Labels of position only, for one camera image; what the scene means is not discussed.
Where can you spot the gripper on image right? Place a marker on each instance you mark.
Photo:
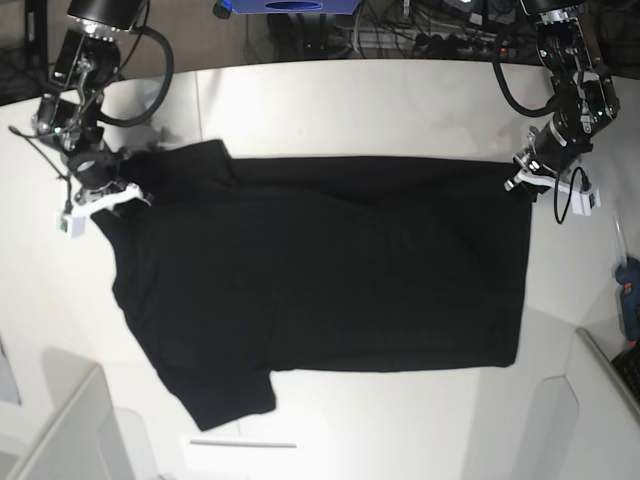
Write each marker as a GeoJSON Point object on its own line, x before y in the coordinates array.
{"type": "Point", "coordinates": [547, 161]}

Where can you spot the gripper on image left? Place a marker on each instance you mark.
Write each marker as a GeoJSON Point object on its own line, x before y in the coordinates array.
{"type": "Point", "coordinates": [96, 182]}

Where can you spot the black T-shirt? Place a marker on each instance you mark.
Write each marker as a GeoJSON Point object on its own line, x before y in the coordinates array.
{"type": "Point", "coordinates": [223, 282]}

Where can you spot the black robot arm on image right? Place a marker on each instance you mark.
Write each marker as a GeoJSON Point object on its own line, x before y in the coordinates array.
{"type": "Point", "coordinates": [584, 100]}

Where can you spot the black robot arm on image left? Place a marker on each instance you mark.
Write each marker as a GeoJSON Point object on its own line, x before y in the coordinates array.
{"type": "Point", "coordinates": [70, 119]}

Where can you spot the blue glue gun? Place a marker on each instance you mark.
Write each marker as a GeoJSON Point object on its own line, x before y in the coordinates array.
{"type": "Point", "coordinates": [626, 275]}

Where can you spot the black power strip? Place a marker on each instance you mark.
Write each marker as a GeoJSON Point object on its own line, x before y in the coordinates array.
{"type": "Point", "coordinates": [451, 47]}

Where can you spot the black keyboard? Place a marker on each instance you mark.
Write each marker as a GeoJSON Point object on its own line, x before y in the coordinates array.
{"type": "Point", "coordinates": [627, 364]}

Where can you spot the blue box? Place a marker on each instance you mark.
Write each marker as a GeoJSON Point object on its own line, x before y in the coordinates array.
{"type": "Point", "coordinates": [341, 7]}

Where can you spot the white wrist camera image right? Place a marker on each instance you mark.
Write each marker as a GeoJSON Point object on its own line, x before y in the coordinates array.
{"type": "Point", "coordinates": [583, 202]}

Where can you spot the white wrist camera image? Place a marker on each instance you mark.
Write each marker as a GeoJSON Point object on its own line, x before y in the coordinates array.
{"type": "Point", "coordinates": [583, 202]}
{"type": "Point", "coordinates": [70, 225]}

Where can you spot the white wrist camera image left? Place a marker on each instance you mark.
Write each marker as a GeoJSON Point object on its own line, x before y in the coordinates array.
{"type": "Point", "coordinates": [70, 225]}

